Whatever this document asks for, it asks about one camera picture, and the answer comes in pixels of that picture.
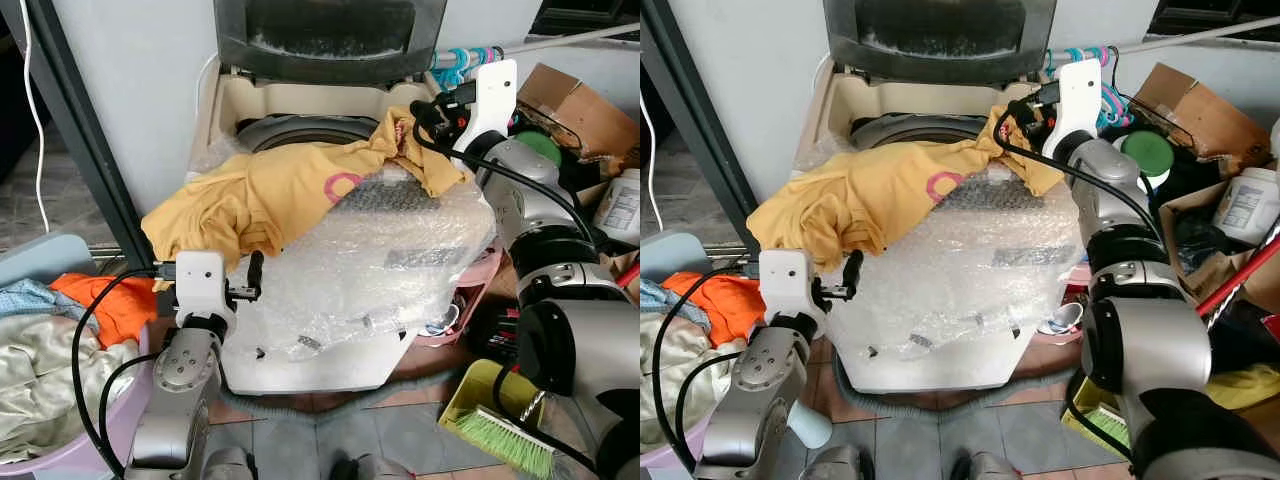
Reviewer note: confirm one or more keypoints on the yellow shirt with pink print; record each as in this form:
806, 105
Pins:
860, 195
260, 195

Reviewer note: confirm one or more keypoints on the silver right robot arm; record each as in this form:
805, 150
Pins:
575, 320
1145, 330

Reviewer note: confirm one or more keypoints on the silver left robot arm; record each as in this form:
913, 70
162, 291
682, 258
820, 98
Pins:
185, 385
760, 385

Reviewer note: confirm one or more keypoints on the teal and pink clothes hangers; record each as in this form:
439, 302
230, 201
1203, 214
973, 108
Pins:
462, 62
1112, 100

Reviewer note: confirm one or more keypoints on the round green lid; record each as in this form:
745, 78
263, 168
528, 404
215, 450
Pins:
1147, 152
542, 148

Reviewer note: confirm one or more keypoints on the orange garment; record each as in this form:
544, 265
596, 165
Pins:
115, 305
725, 305

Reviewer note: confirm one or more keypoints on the dark grey washer lid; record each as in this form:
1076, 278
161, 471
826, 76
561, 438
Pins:
940, 35
330, 35

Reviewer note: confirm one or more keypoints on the clear bubble wrap sheet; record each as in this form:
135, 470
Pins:
990, 270
400, 270

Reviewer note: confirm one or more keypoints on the brown cardboard box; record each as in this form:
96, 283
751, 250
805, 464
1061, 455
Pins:
585, 110
1205, 115

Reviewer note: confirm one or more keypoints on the white hanging rod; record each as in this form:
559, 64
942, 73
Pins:
1200, 33
580, 38

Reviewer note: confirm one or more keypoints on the pink plastic basin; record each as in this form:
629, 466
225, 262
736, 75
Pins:
478, 290
1078, 285

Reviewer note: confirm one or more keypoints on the blue patterned cloth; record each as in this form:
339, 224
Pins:
655, 295
25, 297

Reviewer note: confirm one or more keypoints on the off-white garment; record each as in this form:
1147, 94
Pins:
40, 385
680, 385

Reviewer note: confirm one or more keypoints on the brown paper bag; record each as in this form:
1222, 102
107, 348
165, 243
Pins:
1195, 215

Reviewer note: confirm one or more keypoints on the white plastic jar with label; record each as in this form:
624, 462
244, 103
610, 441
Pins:
1248, 205
620, 205

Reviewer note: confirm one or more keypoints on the white cup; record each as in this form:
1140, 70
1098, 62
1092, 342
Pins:
446, 320
1062, 320

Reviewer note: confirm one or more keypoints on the grey robot feet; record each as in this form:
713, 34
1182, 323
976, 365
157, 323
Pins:
985, 468

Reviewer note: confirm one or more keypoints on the purple plastic laundry basin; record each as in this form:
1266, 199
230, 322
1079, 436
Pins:
60, 465
662, 458

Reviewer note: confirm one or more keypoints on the yellow plastic dustpan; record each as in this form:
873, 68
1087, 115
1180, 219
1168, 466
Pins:
480, 385
1085, 395

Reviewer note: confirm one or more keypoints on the green bristle broom head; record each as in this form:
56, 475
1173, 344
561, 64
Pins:
510, 445
1105, 428

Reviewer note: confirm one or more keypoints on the yellow cloth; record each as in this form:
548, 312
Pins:
1245, 385

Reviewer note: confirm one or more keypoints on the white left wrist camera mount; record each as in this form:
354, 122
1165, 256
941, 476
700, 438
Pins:
203, 285
790, 280

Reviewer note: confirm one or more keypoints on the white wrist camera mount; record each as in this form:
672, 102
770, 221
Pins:
1078, 95
203, 285
495, 95
790, 280

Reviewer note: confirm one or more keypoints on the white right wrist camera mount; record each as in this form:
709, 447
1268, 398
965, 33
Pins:
495, 95
1078, 95

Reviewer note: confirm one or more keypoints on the dark window frame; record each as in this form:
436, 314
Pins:
585, 15
1215, 15

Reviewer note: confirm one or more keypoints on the dark metal door frame post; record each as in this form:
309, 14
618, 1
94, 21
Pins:
700, 120
85, 130

